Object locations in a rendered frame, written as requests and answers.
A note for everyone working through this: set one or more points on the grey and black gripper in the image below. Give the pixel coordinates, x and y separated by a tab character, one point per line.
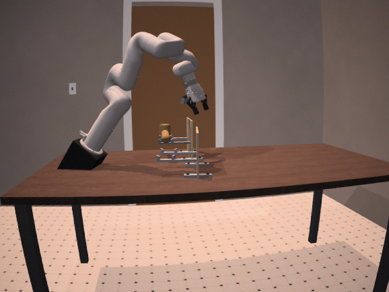
195	94

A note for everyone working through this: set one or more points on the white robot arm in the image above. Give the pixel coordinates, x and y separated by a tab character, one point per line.
123	77

